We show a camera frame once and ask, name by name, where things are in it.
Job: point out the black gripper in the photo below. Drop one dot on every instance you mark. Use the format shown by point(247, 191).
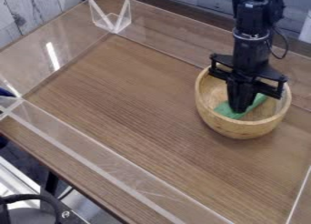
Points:
point(247, 72)

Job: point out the green rectangular block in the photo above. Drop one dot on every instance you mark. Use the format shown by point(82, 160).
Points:
point(239, 112)

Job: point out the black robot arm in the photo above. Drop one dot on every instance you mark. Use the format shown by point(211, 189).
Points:
point(258, 16)

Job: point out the brown wooden bowl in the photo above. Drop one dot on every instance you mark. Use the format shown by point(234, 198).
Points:
point(258, 123)

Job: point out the clear acrylic tray walls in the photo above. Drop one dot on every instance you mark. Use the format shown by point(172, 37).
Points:
point(104, 112)

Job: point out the black table leg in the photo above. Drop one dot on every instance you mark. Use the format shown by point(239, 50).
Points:
point(52, 183)

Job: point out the blue object at left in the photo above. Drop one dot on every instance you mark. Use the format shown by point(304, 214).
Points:
point(5, 93)

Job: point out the black metal bracket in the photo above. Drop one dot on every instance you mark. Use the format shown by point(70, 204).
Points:
point(70, 216)

